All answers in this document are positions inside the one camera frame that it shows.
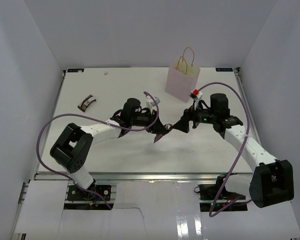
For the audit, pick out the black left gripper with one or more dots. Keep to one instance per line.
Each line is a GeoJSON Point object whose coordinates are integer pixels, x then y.
{"type": "Point", "coordinates": [157, 128]}

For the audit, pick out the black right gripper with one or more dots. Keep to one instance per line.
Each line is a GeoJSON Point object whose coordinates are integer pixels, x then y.
{"type": "Point", "coordinates": [183, 125]}

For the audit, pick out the brown snack bar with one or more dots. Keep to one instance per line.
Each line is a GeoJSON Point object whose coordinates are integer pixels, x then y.
{"type": "Point", "coordinates": [167, 128]}
{"type": "Point", "coordinates": [86, 102]}

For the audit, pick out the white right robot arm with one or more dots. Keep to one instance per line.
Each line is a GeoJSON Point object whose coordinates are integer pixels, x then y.
{"type": "Point", "coordinates": [272, 180]}

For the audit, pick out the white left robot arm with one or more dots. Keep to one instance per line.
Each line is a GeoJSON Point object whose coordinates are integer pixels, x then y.
{"type": "Point", "coordinates": [73, 145]}

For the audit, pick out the pink paper bag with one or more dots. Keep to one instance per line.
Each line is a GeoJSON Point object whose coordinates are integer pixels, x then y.
{"type": "Point", "coordinates": [182, 77]}

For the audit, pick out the blue label sticker right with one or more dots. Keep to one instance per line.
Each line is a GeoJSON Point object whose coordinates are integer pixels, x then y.
{"type": "Point", "coordinates": [224, 69]}

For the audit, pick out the blue label sticker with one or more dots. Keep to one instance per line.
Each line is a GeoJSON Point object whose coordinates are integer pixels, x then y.
{"type": "Point", "coordinates": [75, 70]}
{"type": "Point", "coordinates": [224, 69]}

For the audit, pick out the blue label sticker left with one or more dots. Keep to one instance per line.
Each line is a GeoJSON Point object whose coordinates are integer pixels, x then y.
{"type": "Point", "coordinates": [75, 70]}

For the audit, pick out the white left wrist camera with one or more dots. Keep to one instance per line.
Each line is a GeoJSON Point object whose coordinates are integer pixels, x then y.
{"type": "Point", "coordinates": [150, 103]}

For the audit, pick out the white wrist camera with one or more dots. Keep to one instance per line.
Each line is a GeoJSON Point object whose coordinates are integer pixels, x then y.
{"type": "Point", "coordinates": [196, 96]}
{"type": "Point", "coordinates": [150, 103]}

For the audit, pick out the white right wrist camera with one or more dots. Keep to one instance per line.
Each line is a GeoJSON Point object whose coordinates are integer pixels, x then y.
{"type": "Point", "coordinates": [196, 96]}

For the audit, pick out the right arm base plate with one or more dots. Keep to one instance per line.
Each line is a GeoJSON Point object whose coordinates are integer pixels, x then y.
{"type": "Point", "coordinates": [207, 193]}

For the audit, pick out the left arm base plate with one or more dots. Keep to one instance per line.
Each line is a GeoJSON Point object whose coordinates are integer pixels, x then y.
{"type": "Point", "coordinates": [98, 198]}

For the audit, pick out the aluminium table rail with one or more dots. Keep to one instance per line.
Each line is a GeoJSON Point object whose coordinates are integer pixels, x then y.
{"type": "Point", "coordinates": [200, 154]}

